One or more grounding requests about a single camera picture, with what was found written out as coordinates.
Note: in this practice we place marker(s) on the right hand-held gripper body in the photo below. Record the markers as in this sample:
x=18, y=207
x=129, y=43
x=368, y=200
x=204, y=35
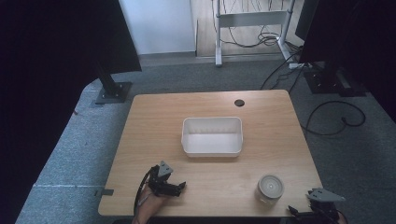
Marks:
x=323, y=202

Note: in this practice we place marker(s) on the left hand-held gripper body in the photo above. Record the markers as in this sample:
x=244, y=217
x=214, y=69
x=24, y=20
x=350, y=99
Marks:
x=159, y=180

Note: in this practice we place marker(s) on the person's left hand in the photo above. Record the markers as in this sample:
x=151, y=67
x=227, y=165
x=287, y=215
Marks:
x=148, y=208

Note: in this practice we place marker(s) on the white plastic bin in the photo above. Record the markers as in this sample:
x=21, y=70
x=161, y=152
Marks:
x=212, y=137

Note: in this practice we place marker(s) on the round black table grommet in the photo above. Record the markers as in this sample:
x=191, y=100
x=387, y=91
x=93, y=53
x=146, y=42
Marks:
x=239, y=103

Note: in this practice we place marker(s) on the white power strip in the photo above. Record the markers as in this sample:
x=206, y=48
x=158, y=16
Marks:
x=299, y=65

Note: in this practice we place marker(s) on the black curtain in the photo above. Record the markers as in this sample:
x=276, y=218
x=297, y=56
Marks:
x=358, y=37
x=46, y=77

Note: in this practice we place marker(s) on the grey metal table bracket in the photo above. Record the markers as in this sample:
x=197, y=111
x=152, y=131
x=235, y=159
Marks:
x=104, y=192

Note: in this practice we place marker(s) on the black stand with base plate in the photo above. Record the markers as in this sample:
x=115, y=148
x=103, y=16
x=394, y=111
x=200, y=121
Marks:
x=111, y=88
x=330, y=79

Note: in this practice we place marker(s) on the white metal desk frame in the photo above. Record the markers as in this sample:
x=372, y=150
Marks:
x=249, y=18

